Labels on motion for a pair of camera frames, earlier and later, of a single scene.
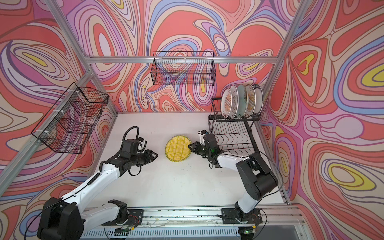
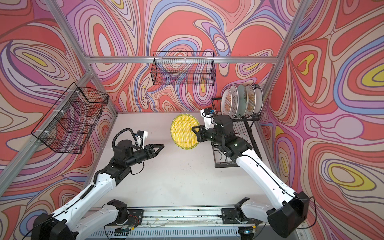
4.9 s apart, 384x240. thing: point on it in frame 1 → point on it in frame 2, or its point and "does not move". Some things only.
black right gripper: [196, 145] → [198, 133]
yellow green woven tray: [176, 148] → [182, 134]
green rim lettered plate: [259, 101] does not move
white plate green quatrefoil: [234, 101] does not move
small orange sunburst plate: [226, 102] does not move
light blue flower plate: [242, 101] does not move
